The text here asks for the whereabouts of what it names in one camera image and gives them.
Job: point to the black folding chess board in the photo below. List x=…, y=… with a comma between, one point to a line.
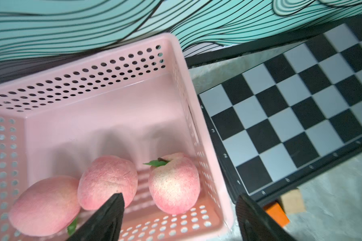
x=290, y=118

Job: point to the pink perforated plastic basket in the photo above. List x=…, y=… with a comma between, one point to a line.
x=136, y=102

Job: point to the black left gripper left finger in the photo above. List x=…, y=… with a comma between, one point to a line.
x=105, y=224

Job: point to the orange cube block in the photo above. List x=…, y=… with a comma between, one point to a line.
x=275, y=211

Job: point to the peach with leaf back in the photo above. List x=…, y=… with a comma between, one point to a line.
x=174, y=183

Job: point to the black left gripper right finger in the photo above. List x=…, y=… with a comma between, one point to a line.
x=255, y=224

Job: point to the wooden cube block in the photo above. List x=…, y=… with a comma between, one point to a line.
x=292, y=202

